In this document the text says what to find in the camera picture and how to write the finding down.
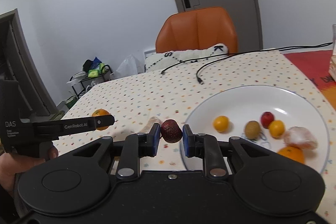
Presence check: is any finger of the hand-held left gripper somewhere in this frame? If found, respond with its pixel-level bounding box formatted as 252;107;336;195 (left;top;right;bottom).
60;114;115;133

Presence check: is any white cushion with black letters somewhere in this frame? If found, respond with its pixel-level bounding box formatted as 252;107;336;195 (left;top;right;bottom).
144;43;230;73

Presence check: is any patterned tissue box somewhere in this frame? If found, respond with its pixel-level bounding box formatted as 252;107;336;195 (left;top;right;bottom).
328;55;336;82

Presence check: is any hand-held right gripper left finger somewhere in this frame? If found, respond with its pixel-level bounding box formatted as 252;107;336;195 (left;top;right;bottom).
67;123;161;180

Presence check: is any person's left hand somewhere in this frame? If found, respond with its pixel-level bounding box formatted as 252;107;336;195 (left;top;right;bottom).
0;144;59;189

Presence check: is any orange red table mat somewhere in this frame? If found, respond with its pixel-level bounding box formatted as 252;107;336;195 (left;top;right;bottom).
283;49;336;109

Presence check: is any pink pomelo segment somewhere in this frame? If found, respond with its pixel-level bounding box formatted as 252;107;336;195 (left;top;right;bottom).
138;117;161;136

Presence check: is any black cloth bundle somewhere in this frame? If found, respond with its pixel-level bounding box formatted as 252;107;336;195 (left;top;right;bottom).
82;59;95;71

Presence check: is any orange chair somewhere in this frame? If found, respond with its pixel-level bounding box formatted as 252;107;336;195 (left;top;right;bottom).
155;7;238;54

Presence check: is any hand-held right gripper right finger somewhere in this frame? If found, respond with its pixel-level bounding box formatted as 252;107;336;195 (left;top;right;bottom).
182;124;305;180

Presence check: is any medium orange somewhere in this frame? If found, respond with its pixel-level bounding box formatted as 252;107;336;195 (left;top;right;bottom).
91;109;112;131

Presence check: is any green carton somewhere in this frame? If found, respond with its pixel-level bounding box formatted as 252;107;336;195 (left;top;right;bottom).
64;98;77;110

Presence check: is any dark red passion fruit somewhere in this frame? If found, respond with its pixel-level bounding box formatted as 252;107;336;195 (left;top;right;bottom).
160;119;183;144

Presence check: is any black metal rack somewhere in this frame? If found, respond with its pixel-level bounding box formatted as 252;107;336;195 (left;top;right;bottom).
68;70;114;99

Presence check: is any dotted cream tablecloth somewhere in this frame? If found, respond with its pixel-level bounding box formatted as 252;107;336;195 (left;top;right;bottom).
52;49;336;224

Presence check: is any yellow green bag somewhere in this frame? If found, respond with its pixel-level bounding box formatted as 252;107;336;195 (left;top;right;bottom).
50;110;66;120

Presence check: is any white plastic bag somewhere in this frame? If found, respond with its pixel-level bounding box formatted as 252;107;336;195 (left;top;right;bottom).
115;54;139;79

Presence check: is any small red fruit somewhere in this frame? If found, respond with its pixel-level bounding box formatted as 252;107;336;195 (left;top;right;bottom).
260;112;276;129

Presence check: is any large orange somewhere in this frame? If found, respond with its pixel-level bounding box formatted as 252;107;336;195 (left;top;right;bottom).
277;146;306;165

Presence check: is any small orange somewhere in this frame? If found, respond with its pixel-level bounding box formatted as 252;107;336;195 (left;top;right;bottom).
268;120;286;138
213;115;230;133

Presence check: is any pale orange pomelo segment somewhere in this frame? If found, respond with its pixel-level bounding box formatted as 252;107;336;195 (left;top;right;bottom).
283;126;319;150

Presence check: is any white panel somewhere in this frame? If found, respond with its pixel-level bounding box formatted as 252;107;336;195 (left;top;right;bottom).
143;49;157;60

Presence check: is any white plate with blue rim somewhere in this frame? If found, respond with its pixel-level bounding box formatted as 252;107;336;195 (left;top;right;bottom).
180;85;330;175

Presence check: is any dark wooden door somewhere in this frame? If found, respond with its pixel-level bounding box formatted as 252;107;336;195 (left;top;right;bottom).
0;9;57;120

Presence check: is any black cable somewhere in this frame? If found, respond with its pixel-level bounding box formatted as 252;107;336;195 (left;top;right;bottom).
161;42;333;75
196;43;333;85

